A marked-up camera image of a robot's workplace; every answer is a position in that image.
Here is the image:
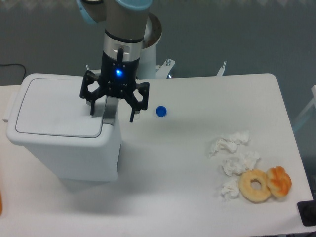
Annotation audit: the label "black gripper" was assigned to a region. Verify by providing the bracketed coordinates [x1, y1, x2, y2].
[79, 53, 150, 123]

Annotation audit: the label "white trash can with lid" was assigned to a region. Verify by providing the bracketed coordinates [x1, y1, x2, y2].
[6, 74, 121, 182]

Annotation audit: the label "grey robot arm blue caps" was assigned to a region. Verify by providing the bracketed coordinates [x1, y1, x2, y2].
[77, 0, 152, 121]

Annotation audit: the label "blue bottle cap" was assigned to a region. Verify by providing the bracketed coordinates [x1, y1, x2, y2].
[155, 106, 167, 118]

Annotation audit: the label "crumpled white tissue top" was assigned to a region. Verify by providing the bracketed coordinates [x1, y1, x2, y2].
[208, 130, 250, 158]

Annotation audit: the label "crumpled white tissue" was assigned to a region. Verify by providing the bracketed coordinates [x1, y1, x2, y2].
[222, 151, 261, 177]
[208, 130, 250, 158]
[221, 178, 240, 201]

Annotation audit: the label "crumpled white tissue middle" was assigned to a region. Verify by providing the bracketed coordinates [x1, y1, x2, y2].
[222, 151, 261, 177]

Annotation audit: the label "crumpled white tissue bottom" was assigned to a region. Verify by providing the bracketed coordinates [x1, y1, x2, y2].
[221, 178, 240, 201]

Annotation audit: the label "orange object at left edge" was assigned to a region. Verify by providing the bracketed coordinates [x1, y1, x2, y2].
[0, 192, 3, 216]

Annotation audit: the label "orange twisted bread roll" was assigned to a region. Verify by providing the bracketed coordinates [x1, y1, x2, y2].
[266, 166, 292, 198]

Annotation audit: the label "black device at table edge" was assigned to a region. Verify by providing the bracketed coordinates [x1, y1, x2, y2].
[297, 200, 316, 227]

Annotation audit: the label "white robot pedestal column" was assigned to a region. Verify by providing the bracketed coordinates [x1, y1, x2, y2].
[137, 13, 162, 79]

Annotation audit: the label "black cable on floor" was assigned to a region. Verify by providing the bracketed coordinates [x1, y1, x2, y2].
[0, 63, 27, 86]

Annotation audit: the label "ring doughnut bread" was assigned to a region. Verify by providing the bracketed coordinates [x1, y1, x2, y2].
[238, 169, 271, 202]

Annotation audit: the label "white frame at right edge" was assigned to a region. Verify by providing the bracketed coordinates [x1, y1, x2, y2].
[292, 85, 316, 133]

